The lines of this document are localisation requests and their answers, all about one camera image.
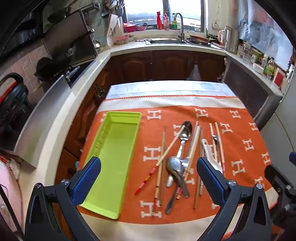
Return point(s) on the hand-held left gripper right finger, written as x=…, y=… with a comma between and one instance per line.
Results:
x=210, y=178

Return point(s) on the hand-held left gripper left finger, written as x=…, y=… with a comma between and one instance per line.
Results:
x=89, y=176

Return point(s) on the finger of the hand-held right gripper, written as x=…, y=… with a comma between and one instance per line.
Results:
x=279, y=183
x=293, y=158

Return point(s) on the white ceramic spoon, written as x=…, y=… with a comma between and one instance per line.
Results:
x=208, y=150

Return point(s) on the green plastic utensil tray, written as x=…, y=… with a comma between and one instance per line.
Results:
x=115, y=150

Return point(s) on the large metal spoon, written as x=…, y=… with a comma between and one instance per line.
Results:
x=174, y=164

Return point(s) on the small metal spoon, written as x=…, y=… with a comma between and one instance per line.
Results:
x=215, y=139

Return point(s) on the hanging kitchen utensils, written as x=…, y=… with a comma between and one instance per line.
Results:
x=115, y=9

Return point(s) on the grey refrigerator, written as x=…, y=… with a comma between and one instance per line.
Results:
x=277, y=129

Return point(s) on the orange patterned blanket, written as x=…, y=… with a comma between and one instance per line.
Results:
x=148, y=134

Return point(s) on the stainless steel panel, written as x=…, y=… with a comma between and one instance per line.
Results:
x=44, y=115

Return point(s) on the red box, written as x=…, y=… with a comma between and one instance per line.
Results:
x=278, y=77

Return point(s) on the pink cloth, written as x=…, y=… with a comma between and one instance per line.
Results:
x=7, y=185

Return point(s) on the dark metal cabinet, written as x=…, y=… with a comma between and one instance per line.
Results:
x=247, y=88

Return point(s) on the green-label bottle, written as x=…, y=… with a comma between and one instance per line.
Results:
x=269, y=68

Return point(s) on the white dish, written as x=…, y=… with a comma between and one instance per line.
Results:
x=257, y=67

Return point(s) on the white table cover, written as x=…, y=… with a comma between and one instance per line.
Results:
x=161, y=89

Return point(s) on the gas stove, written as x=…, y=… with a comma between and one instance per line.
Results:
x=74, y=71

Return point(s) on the black and red appliance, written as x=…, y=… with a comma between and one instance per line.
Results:
x=11, y=97

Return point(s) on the black wok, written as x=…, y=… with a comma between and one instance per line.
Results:
x=49, y=69

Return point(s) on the glass jars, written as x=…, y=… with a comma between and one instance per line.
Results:
x=246, y=53

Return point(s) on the dark wooden kitchen cabinets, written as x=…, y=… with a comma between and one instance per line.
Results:
x=138, y=64

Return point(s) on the white electric kettle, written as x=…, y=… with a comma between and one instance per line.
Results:
x=225, y=37

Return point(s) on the pink-lidded food container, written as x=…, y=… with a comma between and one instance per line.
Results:
x=121, y=39

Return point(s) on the red frying pan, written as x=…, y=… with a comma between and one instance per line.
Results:
x=198, y=38

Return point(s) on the steel kitchen sink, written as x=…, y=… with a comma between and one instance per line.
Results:
x=167, y=41

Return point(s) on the cutting board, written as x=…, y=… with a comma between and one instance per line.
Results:
x=111, y=24

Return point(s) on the red plastic basin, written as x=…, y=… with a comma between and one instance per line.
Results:
x=129, y=27

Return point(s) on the steel kitchen faucet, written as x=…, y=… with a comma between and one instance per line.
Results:
x=180, y=25

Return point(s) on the steel range hood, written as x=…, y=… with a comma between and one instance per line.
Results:
x=69, y=20

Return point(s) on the pink plastic basin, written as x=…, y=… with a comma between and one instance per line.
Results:
x=141, y=27

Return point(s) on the green dish soap bottle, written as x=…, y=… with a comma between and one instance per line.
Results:
x=174, y=25

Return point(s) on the pink bottle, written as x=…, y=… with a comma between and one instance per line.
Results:
x=166, y=22

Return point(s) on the red spray bottle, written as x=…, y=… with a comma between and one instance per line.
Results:
x=159, y=20

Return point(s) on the kitchen window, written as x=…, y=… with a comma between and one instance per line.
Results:
x=148, y=11

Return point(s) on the plastic wall cover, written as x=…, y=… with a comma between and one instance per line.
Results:
x=261, y=30

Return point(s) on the white wall socket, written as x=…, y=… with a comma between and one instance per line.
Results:
x=216, y=24

